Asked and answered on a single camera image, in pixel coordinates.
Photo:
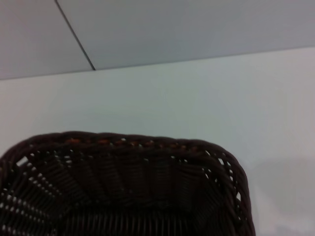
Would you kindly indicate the black woven wicker basket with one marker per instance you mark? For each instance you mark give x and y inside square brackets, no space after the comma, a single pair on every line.
[123,186]

